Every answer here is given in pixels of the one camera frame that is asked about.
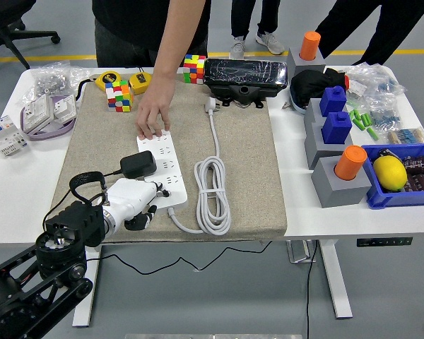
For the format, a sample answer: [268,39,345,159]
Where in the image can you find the clear bag of blue parts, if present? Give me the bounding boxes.
[345,63,408,99]
[346,95,403,131]

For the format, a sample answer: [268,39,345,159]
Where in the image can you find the colourful puzzle cube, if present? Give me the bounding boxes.
[104,79,134,113]
[182,54,206,85]

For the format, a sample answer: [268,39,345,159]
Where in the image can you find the dark maroon capacitors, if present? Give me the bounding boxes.
[401,155,424,194]

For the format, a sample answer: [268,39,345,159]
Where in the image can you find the black power adapter plug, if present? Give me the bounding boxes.
[119,150,158,179]

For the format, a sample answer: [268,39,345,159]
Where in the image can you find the empty clear plastic bag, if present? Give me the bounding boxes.
[69,65,93,88]

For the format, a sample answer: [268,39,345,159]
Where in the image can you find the blue peg block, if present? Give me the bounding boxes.
[319,85,348,118]
[321,112,353,145]

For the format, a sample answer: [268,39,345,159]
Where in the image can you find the grey square block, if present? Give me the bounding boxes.
[303,98,329,131]
[311,155,373,209]
[304,122,355,170]
[288,47,327,78]

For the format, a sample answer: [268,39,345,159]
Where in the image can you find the black hanging power cable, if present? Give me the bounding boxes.
[305,239,319,339]

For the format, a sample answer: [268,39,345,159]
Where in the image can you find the grey-brown mat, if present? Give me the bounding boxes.
[45,73,288,244]

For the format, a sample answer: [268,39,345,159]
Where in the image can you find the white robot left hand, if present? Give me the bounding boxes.
[102,178,171,232]

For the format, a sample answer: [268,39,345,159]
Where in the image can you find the clear bag of resistors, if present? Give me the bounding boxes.
[387,126,424,145]

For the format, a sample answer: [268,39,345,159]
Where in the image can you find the black desk control panel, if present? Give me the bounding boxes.
[356,237,414,248]

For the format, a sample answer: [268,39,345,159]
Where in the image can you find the yellow lemon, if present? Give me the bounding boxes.
[372,155,408,194]

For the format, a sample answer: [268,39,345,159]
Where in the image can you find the black clip tool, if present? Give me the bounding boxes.
[377,148,399,164]

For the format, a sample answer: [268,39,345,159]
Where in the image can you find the thin black adapter cord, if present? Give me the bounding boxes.
[42,168,272,276]

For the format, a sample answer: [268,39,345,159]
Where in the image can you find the small white socket panel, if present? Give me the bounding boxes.
[52,94,78,124]

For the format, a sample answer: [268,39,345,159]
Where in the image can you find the clear bag of screws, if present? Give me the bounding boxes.
[16,60,72,107]

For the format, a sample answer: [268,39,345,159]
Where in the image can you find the black plastic-wrapped box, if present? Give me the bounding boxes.
[202,57,290,90]

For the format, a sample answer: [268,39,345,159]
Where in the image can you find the person's left hand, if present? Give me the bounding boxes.
[134,90,172,141]

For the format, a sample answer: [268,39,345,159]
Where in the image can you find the blue plastic bin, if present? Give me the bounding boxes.
[361,143,424,210]

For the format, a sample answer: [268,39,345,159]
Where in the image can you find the white power strip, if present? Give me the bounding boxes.
[136,130,189,208]

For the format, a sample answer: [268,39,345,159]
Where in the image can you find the white desk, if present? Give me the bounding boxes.
[0,66,424,328]

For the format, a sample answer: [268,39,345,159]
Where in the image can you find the person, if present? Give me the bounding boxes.
[229,0,286,61]
[316,0,424,66]
[91,0,213,68]

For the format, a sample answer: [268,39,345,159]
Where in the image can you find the square yellow tape measure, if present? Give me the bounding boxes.
[129,72,153,95]

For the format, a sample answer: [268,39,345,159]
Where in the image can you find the black cloth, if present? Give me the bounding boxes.
[290,67,348,109]

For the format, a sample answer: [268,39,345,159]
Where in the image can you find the silver metal box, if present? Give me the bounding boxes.
[286,239,318,264]

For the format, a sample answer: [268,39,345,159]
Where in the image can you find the round yellow tape measure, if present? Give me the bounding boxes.
[73,69,124,107]

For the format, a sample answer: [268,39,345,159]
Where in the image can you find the white circuit breaker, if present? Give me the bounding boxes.
[0,115,30,159]

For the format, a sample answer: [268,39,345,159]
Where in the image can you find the white power strip cord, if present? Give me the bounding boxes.
[167,97,232,235]

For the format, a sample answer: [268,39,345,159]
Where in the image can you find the large white switch panel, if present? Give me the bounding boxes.
[23,94,57,136]

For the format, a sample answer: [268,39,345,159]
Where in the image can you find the orange cylinder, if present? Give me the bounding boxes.
[334,145,369,182]
[300,31,322,61]

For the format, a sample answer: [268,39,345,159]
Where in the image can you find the black mounting bracket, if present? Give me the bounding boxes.
[208,83,283,109]

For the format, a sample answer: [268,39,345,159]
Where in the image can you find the black office chair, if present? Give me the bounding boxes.
[0,0,61,71]

